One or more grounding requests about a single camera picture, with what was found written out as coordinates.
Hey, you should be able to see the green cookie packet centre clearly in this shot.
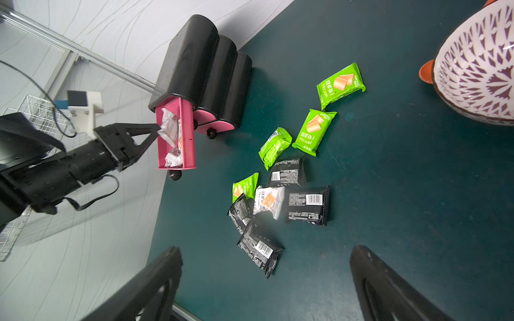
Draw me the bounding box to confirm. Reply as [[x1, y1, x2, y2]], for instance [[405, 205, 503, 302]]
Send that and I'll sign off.
[[258, 127, 293, 171]]

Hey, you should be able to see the green cookie packet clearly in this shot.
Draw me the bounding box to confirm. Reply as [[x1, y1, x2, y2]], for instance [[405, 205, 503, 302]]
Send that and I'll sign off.
[[292, 109, 337, 157], [232, 173, 259, 202], [316, 62, 366, 110], [258, 127, 293, 171]]

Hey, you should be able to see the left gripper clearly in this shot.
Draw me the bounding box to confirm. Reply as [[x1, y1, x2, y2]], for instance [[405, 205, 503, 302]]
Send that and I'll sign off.
[[93, 123, 161, 172]]

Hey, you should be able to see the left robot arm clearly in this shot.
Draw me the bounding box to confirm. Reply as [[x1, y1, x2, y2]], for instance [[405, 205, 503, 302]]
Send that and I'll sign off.
[[1, 112, 160, 229]]

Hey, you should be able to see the green cookie packet middle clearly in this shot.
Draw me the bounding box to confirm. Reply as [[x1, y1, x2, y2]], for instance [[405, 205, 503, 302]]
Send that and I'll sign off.
[[292, 109, 337, 157]]

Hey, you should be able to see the white patterned bowl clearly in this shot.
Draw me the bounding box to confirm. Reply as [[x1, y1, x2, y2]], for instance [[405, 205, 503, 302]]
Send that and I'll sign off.
[[432, 1, 513, 127]]

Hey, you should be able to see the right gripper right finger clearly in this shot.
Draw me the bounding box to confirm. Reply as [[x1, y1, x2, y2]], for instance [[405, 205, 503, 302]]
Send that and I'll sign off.
[[349, 245, 452, 320]]

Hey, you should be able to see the green table mat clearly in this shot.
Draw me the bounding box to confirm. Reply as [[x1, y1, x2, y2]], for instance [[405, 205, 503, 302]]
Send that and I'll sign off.
[[149, 1, 513, 320]]

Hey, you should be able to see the white wire basket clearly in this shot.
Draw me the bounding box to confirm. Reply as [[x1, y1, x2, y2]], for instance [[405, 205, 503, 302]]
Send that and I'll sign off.
[[0, 94, 77, 262]]

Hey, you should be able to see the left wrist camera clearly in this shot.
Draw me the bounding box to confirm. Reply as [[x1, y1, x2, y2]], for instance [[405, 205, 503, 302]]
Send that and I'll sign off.
[[55, 90, 104, 139]]

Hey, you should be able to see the black cookie packet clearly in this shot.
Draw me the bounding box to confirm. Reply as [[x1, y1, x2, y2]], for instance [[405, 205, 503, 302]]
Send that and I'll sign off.
[[237, 221, 284, 278], [228, 193, 253, 235], [285, 185, 331, 226], [266, 157, 307, 187]]

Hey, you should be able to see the white cookie packet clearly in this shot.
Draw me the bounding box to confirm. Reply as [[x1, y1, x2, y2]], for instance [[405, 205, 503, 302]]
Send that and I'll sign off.
[[253, 187, 285, 221], [158, 108, 179, 148], [165, 145, 183, 168]]

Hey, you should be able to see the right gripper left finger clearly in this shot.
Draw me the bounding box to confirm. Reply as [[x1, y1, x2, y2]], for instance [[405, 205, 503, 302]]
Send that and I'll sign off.
[[84, 246, 183, 320]]

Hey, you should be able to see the green cookie packet near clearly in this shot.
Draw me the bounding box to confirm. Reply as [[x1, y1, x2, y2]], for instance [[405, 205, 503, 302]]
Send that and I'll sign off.
[[232, 173, 259, 202]]

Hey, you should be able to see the black pink drawer cabinet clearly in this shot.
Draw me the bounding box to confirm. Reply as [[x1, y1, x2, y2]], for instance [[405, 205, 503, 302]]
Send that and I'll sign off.
[[149, 15, 252, 181]]

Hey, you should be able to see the green cookie packet far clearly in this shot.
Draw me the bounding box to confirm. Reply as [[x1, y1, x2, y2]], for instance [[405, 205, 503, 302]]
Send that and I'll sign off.
[[316, 62, 366, 110]]

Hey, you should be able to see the white cookie packet front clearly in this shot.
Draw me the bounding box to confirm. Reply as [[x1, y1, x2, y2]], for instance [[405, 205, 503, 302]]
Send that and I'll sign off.
[[165, 145, 183, 168]]

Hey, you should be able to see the orange spoon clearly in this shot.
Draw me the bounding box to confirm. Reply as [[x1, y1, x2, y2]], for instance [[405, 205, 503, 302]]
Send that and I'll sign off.
[[418, 1, 513, 84]]

